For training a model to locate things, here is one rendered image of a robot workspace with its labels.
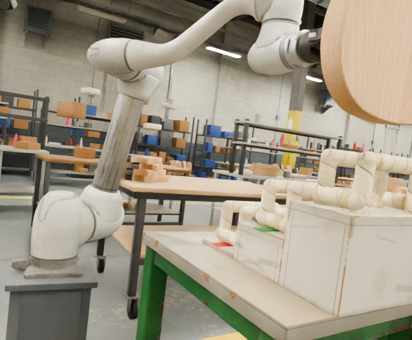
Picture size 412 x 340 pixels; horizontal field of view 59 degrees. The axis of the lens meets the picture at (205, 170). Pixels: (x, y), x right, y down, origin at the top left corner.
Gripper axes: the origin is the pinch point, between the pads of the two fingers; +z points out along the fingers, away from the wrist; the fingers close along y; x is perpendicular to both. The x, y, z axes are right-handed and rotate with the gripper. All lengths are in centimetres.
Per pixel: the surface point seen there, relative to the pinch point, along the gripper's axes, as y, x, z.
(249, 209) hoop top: 8.9, -41.5, -23.9
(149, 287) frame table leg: 25, -67, -42
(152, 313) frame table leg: 23, -75, -41
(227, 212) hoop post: 10, -44, -32
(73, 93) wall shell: -136, 81, -1116
